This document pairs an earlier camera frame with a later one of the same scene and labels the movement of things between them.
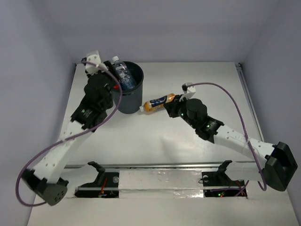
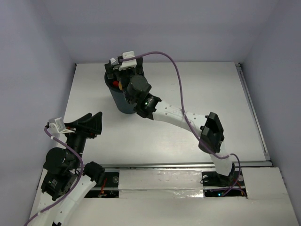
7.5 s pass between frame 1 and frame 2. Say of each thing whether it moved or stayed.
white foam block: stayed
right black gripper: moved
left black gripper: moved
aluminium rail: stayed
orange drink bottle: moved
